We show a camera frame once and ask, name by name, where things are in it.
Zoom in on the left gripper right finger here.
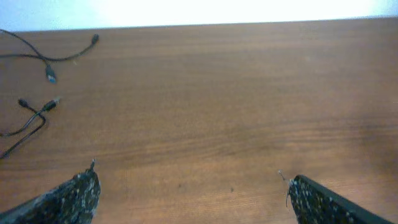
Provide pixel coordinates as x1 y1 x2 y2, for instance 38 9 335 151
287 175 392 224

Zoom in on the black cable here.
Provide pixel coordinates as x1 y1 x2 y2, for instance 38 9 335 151
0 96 61 160
0 28 100 85

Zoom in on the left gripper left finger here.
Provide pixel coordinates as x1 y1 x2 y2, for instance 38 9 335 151
1 161 101 223

